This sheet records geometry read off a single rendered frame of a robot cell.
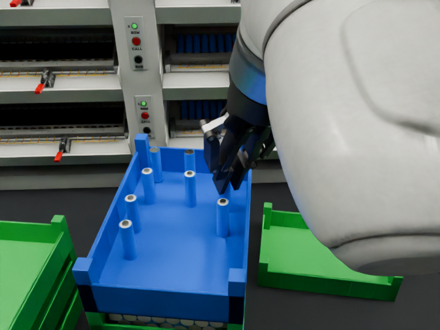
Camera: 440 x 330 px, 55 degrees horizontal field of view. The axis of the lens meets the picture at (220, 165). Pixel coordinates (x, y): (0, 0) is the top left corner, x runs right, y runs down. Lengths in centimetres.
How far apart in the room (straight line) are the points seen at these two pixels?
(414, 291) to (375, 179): 87
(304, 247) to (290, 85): 85
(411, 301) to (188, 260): 59
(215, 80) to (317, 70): 82
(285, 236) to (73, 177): 63
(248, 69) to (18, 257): 64
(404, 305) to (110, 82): 85
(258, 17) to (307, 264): 79
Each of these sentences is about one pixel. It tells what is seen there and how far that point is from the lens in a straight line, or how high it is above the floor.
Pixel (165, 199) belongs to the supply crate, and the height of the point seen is 32.
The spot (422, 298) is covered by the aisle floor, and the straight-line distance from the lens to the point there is 107.
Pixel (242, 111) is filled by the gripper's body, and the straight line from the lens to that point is 45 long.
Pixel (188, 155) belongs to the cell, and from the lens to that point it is 69.
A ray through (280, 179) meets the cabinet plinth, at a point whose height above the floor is 1.
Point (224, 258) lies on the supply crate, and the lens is 61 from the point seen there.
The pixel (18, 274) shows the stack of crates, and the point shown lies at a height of 16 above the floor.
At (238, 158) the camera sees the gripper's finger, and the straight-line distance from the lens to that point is 59.
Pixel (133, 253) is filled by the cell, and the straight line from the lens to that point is 61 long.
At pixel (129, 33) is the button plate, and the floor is 47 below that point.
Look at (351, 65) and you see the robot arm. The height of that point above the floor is 69.
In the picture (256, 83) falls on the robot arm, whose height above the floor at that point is 61.
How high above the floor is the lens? 78
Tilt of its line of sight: 36 degrees down
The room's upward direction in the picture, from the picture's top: straight up
